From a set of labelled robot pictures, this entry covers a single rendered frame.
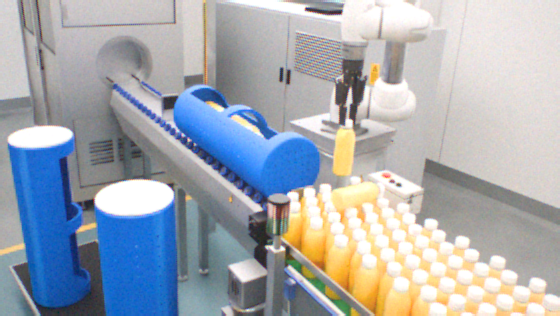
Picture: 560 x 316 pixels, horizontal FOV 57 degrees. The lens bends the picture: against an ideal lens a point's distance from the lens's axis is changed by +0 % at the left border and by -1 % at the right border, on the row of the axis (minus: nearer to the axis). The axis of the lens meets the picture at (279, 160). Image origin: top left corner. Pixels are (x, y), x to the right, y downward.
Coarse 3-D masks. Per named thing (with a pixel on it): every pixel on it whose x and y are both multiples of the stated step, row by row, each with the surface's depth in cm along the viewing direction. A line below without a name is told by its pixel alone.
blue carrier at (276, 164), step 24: (192, 96) 251; (216, 96) 270; (192, 120) 242; (216, 120) 226; (264, 120) 236; (216, 144) 223; (240, 144) 207; (264, 144) 197; (288, 144) 196; (312, 144) 202; (240, 168) 207; (264, 168) 193; (288, 168) 200; (312, 168) 207; (264, 192) 198; (288, 192) 204
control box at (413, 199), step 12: (372, 180) 199; (384, 180) 196; (396, 180) 196; (384, 192) 194; (396, 192) 189; (408, 192) 187; (420, 192) 190; (396, 204) 190; (408, 204) 188; (420, 204) 192
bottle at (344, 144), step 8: (344, 128) 182; (336, 136) 184; (344, 136) 181; (352, 136) 182; (336, 144) 184; (344, 144) 182; (352, 144) 183; (336, 152) 185; (344, 152) 183; (352, 152) 185; (336, 160) 186; (344, 160) 184; (336, 168) 187; (344, 168) 186
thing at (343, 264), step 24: (360, 240) 157; (408, 240) 162; (432, 240) 160; (336, 264) 154; (360, 264) 150; (384, 264) 148; (360, 288) 145; (384, 288) 142; (408, 288) 136; (456, 288) 140; (504, 288) 140; (528, 288) 138; (384, 312) 138; (408, 312) 136; (456, 312) 129; (504, 312) 129; (552, 312) 130
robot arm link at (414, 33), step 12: (384, 0) 181; (396, 0) 178; (384, 12) 163; (396, 12) 162; (408, 12) 162; (420, 12) 162; (384, 24) 163; (396, 24) 162; (408, 24) 161; (420, 24) 161; (432, 24) 166; (384, 36) 166; (396, 36) 164; (408, 36) 163; (420, 36) 163
